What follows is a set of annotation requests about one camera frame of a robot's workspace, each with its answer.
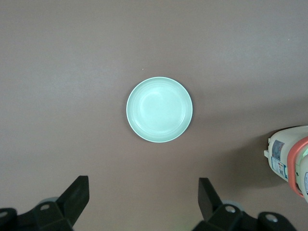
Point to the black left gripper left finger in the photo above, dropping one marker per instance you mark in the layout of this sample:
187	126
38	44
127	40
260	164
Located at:
72	202

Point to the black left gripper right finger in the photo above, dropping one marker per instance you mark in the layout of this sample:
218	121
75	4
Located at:
211	209

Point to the brown table mat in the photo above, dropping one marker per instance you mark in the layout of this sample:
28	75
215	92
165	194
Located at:
72	96

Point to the light green round plate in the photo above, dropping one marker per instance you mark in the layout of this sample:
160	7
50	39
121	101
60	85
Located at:
159	109

